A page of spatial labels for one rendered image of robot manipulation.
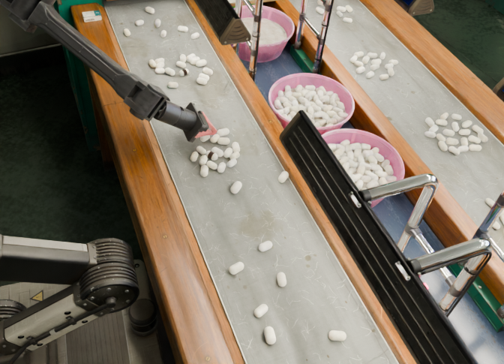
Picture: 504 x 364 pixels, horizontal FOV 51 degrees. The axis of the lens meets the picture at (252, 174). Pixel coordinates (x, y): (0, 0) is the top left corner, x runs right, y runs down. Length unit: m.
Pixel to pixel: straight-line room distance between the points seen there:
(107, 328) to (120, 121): 0.56
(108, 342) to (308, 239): 0.58
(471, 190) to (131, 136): 0.95
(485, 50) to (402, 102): 1.99
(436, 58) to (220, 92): 0.78
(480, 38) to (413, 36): 1.78
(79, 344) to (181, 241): 0.41
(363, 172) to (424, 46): 0.69
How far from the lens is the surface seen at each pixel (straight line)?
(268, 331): 1.14
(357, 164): 1.52
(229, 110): 1.61
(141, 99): 1.34
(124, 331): 1.47
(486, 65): 3.58
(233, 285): 1.21
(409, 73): 1.92
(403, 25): 2.12
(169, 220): 1.29
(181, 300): 1.17
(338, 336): 1.17
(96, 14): 1.98
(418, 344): 0.85
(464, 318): 1.39
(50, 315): 1.25
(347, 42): 2.00
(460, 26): 3.90
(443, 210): 1.45
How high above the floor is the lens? 1.78
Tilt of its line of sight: 47 degrees down
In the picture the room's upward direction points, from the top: 7 degrees clockwise
